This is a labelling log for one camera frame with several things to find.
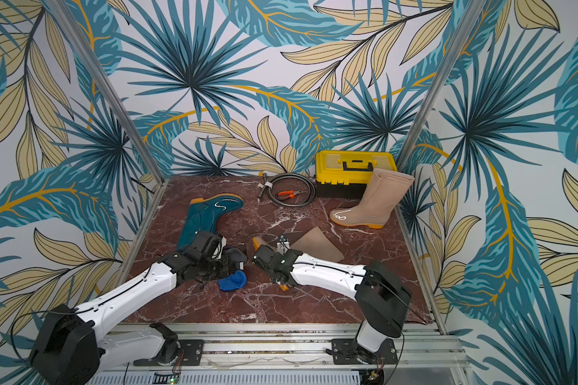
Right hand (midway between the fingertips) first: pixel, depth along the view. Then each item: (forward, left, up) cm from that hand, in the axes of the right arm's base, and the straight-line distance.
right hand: (281, 268), depth 85 cm
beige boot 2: (+22, -39, +17) cm, 48 cm away
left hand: (-2, +16, +2) cm, 16 cm away
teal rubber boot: (+26, +34, -3) cm, 43 cm away
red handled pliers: (+39, -5, -4) cm, 40 cm away
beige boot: (+12, -14, -5) cm, 19 cm away
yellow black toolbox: (+37, -28, +11) cm, 47 cm away
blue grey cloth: (-5, +15, +2) cm, 16 cm away
